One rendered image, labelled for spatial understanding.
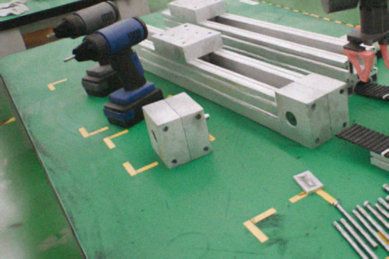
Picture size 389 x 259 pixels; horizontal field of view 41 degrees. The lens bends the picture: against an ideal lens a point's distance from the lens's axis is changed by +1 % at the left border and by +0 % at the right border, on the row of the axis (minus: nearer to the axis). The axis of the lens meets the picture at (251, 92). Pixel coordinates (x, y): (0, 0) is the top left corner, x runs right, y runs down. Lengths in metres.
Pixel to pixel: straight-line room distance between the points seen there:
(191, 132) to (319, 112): 0.24
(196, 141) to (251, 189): 0.16
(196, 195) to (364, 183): 0.28
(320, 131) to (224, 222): 0.26
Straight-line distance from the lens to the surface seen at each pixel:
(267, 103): 1.00
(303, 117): 0.93
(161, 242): 0.81
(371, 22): 1.03
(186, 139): 0.96
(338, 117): 0.97
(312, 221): 0.79
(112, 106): 1.18
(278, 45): 1.23
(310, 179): 0.86
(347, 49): 1.04
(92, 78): 1.37
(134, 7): 2.79
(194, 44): 1.22
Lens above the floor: 1.28
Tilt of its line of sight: 25 degrees down
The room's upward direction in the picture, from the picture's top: 10 degrees counter-clockwise
